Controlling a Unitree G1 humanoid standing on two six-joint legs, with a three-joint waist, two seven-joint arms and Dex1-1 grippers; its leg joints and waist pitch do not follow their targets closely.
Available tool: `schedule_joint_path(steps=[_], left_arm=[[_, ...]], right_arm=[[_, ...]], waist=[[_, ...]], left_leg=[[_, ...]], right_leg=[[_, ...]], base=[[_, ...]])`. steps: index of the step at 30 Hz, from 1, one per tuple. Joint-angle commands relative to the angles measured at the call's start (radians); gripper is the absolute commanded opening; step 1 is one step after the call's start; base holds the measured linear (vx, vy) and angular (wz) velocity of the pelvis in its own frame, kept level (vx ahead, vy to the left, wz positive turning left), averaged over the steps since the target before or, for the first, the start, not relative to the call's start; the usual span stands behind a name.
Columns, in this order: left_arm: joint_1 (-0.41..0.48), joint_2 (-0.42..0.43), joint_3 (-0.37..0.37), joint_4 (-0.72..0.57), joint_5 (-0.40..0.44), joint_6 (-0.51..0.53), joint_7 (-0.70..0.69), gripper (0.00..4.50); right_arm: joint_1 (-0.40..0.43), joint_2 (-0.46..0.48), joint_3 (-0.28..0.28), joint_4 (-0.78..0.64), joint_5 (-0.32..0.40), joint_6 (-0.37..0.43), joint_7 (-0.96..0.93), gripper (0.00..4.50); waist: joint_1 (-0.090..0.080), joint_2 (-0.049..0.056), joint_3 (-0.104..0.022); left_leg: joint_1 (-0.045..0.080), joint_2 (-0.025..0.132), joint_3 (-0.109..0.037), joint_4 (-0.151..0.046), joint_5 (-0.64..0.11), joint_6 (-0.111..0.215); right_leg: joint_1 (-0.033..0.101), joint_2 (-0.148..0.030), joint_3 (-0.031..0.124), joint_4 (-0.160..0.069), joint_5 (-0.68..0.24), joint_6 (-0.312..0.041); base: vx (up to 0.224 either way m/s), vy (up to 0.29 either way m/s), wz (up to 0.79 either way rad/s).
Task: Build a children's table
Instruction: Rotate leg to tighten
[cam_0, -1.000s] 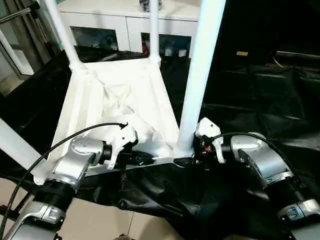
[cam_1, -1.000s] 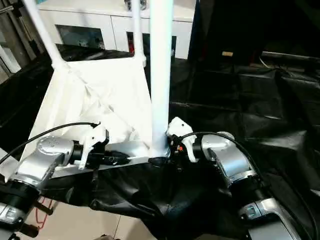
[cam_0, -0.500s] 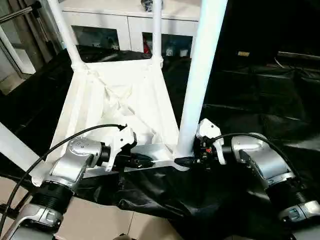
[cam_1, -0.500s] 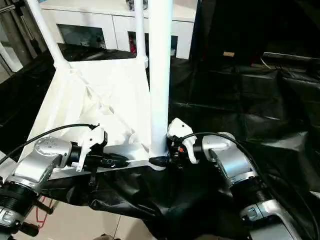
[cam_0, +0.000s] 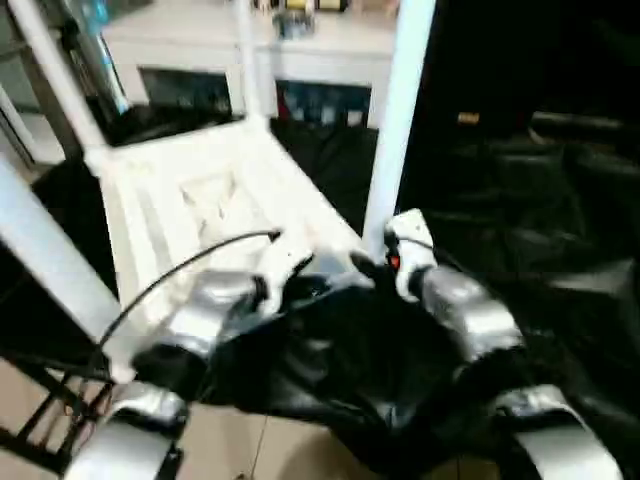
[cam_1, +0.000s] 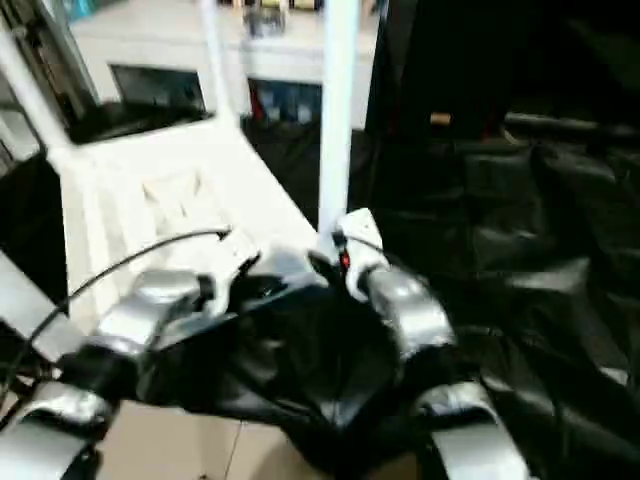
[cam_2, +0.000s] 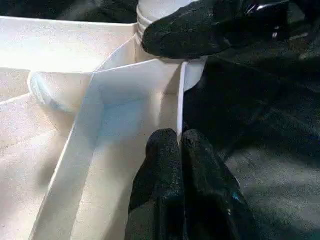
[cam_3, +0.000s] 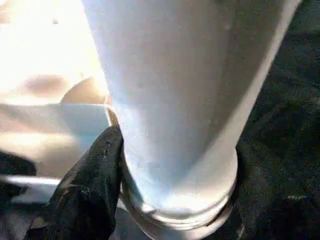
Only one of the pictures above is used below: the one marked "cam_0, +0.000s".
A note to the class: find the white plastic table top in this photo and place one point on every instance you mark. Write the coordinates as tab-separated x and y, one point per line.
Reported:
175	210

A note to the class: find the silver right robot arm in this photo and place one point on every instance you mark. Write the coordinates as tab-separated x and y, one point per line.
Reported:
475	315

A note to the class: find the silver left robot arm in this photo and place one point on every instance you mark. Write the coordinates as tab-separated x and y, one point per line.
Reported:
210	305

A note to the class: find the black plastic mat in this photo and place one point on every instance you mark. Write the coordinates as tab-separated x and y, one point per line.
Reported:
525	200

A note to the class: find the small tan label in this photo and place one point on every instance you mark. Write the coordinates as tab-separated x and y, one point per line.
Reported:
468	118

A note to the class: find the dark horizontal bar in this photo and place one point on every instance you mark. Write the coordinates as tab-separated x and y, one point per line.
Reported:
585	120

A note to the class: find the black fabric backdrop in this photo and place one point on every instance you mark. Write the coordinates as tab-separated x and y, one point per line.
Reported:
525	50

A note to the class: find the black bundle in clear bag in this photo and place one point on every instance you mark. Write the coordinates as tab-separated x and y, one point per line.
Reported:
296	24

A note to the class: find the white glass-door cabinet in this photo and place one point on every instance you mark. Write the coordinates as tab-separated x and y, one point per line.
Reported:
200	45

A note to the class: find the teal printed plastic sheet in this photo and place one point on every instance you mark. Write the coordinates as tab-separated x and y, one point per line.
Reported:
107	65

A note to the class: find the grey metal tripod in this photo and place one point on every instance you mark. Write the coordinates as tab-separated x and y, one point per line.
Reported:
35	75

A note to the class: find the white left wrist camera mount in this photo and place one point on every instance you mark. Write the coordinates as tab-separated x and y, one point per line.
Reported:
285	265

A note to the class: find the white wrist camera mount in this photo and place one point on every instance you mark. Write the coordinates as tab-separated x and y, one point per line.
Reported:
412	235
285	265

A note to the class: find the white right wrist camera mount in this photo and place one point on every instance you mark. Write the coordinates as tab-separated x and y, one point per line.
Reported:
412	235

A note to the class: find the black folding table frame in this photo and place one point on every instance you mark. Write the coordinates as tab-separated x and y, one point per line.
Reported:
40	425

